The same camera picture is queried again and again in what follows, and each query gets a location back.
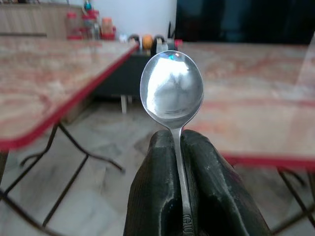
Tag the silver metal spoon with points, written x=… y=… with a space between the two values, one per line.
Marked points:
x=171 y=91

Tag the red-lidded clear plastic jar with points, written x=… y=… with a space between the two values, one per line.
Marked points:
x=88 y=24
x=71 y=25

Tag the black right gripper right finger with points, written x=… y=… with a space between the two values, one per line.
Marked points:
x=216 y=186

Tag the dark low cabinet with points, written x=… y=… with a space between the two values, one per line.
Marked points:
x=118 y=76

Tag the orange ball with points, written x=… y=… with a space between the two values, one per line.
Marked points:
x=147 y=41

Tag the black tape dispenser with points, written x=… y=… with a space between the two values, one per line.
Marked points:
x=161 y=41

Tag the folding table with patterned cloth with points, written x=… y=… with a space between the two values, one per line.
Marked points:
x=46 y=86
x=248 y=105

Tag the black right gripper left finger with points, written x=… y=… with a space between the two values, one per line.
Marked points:
x=157 y=186

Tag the orange-filled red-lidded jar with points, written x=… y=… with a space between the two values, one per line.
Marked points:
x=107 y=25

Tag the wooden sideboard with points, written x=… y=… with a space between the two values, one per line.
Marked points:
x=32 y=20

